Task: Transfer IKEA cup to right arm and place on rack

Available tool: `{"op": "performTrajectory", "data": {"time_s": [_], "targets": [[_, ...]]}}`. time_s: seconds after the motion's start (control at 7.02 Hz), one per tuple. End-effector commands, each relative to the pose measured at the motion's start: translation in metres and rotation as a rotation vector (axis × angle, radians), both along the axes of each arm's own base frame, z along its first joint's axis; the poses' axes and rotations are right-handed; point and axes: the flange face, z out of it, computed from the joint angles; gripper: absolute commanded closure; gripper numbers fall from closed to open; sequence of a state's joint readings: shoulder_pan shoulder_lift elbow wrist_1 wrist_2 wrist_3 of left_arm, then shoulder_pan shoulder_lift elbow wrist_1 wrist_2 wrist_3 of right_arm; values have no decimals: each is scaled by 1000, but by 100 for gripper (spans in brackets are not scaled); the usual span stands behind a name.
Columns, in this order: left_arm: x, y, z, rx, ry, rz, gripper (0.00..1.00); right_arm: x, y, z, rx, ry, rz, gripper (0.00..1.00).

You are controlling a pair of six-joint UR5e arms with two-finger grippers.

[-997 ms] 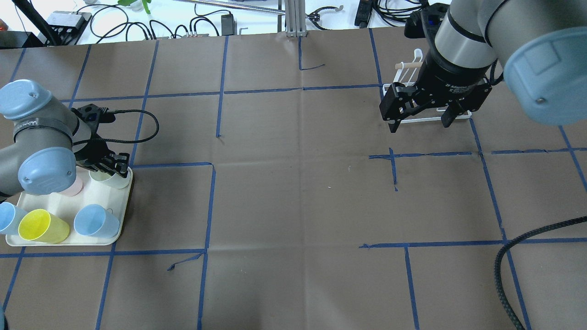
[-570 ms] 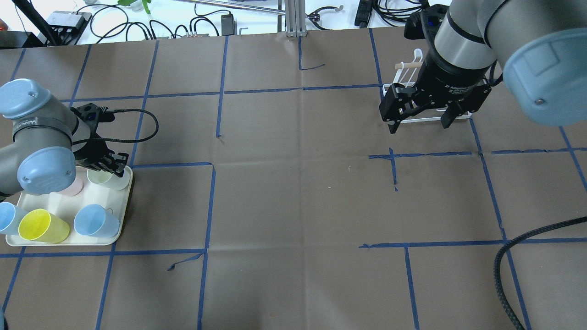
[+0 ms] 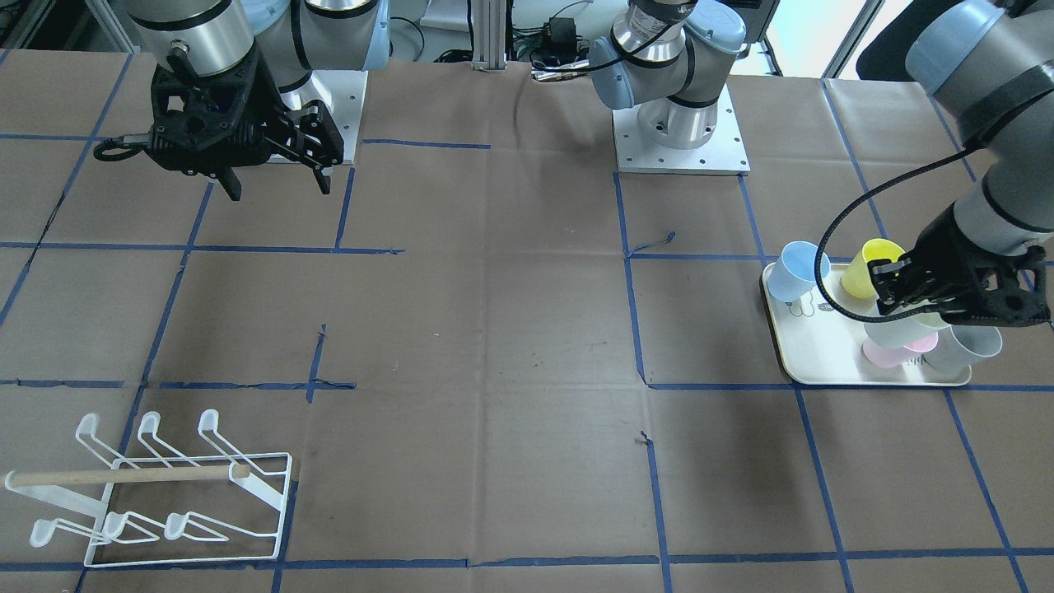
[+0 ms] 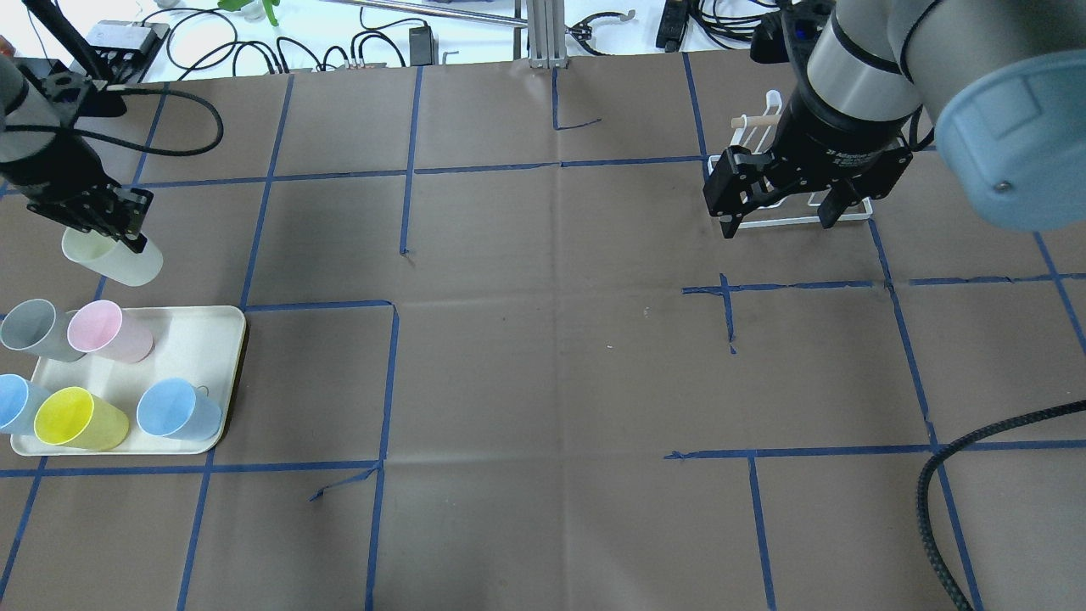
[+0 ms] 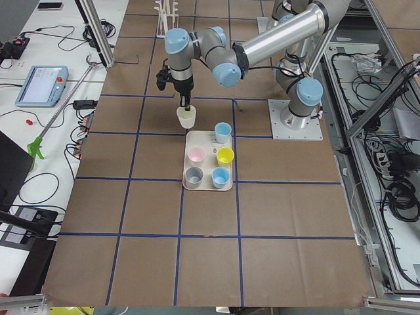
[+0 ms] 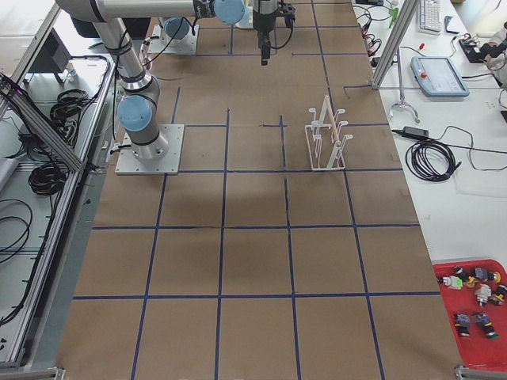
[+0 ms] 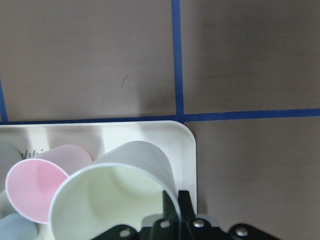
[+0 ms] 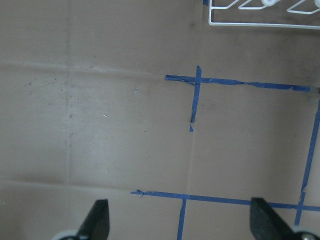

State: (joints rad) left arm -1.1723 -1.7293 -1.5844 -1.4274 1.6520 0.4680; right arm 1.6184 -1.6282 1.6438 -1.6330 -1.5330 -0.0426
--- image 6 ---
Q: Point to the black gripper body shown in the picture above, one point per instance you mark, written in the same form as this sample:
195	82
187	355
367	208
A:
263	17

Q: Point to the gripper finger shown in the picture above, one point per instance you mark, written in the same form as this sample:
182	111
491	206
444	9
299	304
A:
265	47

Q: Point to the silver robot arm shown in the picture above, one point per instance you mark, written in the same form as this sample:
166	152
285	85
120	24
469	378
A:
137	111

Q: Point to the cream serving tray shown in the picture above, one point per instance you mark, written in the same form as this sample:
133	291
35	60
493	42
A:
247	19

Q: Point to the white keyboard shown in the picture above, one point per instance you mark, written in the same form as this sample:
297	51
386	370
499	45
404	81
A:
428	16

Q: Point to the blue teach pendant tablet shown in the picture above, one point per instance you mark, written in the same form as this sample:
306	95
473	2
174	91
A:
438	77

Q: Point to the black power adapter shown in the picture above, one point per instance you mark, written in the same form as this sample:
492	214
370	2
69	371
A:
415	133

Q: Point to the red parts tray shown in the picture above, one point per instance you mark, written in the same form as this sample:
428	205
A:
474	294

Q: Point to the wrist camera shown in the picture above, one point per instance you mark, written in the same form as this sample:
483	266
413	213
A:
288	12

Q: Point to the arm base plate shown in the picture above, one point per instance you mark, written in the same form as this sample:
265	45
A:
162	156
173	35

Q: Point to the white wire cup rack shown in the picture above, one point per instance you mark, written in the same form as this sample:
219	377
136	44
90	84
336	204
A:
325	142

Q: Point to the green handled reach grabber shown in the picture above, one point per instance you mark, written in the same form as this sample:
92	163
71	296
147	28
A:
402	24

